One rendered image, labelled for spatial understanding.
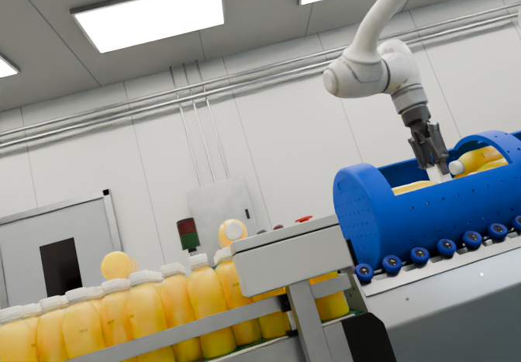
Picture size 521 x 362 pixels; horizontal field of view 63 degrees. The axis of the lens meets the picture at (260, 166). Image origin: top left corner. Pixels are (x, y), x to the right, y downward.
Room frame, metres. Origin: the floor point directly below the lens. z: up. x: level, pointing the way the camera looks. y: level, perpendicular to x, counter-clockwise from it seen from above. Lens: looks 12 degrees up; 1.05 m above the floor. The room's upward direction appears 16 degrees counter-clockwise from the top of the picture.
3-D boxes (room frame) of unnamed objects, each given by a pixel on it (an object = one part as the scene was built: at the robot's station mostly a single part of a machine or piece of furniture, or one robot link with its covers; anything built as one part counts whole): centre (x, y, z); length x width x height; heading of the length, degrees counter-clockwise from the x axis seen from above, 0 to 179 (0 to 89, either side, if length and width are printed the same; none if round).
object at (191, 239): (1.43, 0.30, 1.18); 0.06 x 0.06 x 0.05
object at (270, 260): (0.82, 0.00, 1.05); 0.20 x 0.10 x 0.10; 101
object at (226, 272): (0.96, 0.13, 0.99); 0.07 x 0.07 x 0.19
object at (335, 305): (0.96, -0.06, 0.99); 0.07 x 0.07 x 0.19
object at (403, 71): (1.15, -0.45, 1.47); 0.13 x 0.11 x 0.16; 112
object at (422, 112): (1.15, -0.46, 1.29); 0.08 x 0.07 x 0.09; 11
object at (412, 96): (1.15, -0.46, 1.36); 0.09 x 0.09 x 0.06
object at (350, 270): (1.15, -0.15, 0.99); 0.10 x 0.02 x 0.12; 11
